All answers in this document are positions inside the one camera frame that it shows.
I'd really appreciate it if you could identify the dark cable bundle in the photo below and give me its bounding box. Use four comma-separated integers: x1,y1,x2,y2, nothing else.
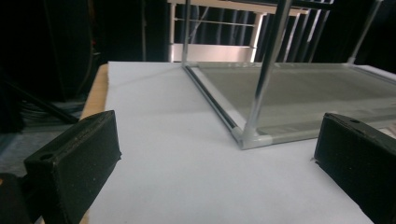
0,77,85,125

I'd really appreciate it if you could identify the white table cover sheet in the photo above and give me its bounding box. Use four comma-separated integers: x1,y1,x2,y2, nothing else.
78,61,396,224

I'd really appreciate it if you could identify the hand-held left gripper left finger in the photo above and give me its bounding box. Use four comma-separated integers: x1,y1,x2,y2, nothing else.
23,109,122,224

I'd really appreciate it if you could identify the white metal frame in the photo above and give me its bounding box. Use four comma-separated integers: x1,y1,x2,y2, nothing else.
167,0,335,63

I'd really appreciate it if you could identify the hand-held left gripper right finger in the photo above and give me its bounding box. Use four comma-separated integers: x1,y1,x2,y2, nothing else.
313,112,396,224

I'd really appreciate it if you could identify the metal shoe rack grey shelf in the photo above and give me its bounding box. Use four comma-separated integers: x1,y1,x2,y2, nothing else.
180,0,396,151

